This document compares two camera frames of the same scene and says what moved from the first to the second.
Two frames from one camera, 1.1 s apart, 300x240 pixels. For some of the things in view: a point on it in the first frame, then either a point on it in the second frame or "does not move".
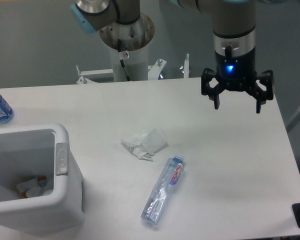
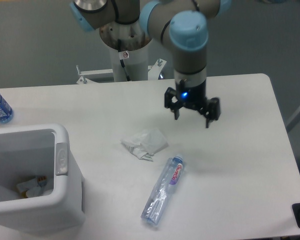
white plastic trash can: x=19 y=154 does not move
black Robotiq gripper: x=237 y=73 → x=195 y=95
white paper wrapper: x=145 y=145 does not move
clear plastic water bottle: x=163 y=192 does not move
